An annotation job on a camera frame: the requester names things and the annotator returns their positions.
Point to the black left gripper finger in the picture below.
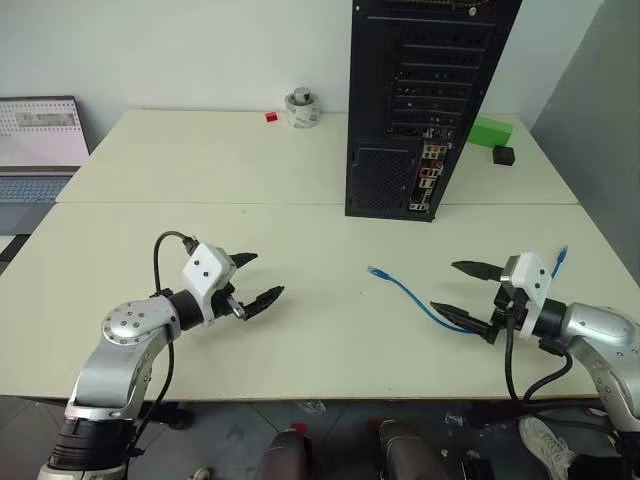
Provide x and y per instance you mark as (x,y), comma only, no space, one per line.
(262,301)
(245,258)

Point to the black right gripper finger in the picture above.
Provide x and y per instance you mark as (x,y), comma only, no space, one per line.
(480,270)
(460,317)

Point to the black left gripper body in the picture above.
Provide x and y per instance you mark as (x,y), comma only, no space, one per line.
(225,302)

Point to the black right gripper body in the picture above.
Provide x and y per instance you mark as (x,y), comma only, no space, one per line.
(507,305)

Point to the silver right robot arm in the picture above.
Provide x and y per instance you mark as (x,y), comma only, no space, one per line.
(595,325)

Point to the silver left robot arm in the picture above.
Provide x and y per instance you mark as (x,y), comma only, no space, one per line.
(125,325)

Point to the crumpled paper scrap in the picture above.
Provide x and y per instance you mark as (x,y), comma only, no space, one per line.
(311,406)

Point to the small black box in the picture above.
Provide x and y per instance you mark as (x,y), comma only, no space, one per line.
(503,155)

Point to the black table caster wheel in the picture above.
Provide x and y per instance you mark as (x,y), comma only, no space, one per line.
(181,417)

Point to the green rectangular box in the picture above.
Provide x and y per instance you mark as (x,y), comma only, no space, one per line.
(492,131)

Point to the small red block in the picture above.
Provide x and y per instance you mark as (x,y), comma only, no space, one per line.
(271,118)

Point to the dark rounded shape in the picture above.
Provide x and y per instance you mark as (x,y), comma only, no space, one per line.
(287,457)
(407,452)

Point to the white sneaker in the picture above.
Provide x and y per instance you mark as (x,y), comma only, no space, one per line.
(545,445)

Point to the white tape roll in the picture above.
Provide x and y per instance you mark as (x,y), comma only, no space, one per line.
(302,116)

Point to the silver metal cylinder weight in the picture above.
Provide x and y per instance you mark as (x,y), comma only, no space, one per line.
(302,96)

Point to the black computer tower case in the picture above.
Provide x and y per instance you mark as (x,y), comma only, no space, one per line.
(425,100)

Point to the grey partition panel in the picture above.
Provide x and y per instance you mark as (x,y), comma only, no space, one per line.
(595,125)

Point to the open grey laptop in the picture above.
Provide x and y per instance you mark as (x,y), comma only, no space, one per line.
(35,145)

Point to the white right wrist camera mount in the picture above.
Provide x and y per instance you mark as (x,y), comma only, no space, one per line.
(530,280)

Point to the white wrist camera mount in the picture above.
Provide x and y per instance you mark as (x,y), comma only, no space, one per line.
(205,270)
(530,280)

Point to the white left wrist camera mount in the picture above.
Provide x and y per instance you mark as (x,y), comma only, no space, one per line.
(205,270)

